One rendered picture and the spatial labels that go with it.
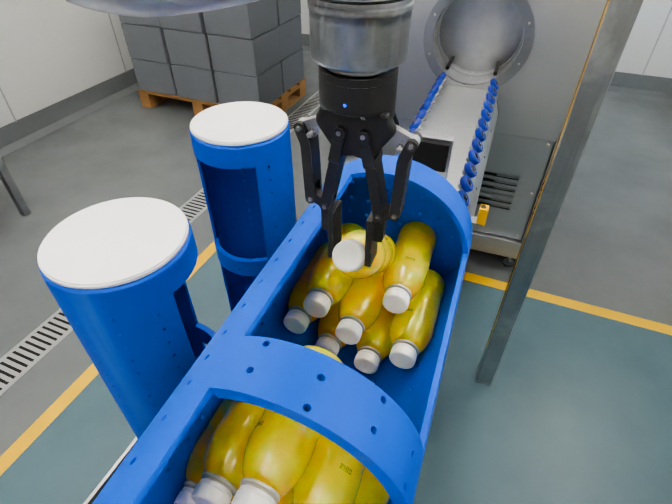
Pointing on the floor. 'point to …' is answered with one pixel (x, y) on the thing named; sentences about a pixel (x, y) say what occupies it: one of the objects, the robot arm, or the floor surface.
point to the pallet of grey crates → (220, 55)
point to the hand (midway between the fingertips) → (353, 234)
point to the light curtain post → (561, 170)
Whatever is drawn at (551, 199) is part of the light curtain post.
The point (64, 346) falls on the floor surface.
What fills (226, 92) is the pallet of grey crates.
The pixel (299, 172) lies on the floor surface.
